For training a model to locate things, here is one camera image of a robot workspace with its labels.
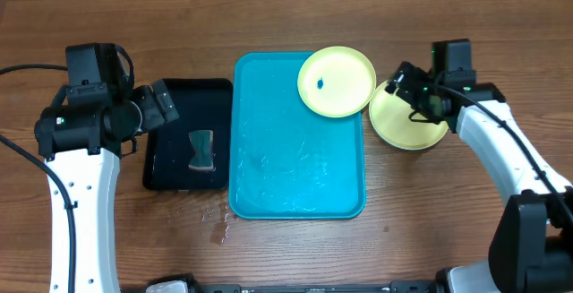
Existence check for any yellow plate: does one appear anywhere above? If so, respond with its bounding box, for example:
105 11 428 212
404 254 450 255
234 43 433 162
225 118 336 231
297 46 377 118
369 82 449 151

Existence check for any green brown sponge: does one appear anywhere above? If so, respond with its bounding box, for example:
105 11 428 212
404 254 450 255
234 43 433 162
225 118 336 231
189 130 215 172

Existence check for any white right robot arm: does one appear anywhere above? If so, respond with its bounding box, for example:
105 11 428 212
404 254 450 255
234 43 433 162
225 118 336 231
385 62 572 292

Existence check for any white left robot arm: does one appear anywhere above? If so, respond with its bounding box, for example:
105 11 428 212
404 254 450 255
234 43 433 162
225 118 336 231
35 80 178 292

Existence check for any black plastic tray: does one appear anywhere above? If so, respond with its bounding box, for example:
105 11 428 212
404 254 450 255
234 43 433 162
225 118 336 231
142 78 233 191

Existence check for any teal plastic tray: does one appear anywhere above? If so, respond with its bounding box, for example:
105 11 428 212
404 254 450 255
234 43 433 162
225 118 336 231
228 52 366 220

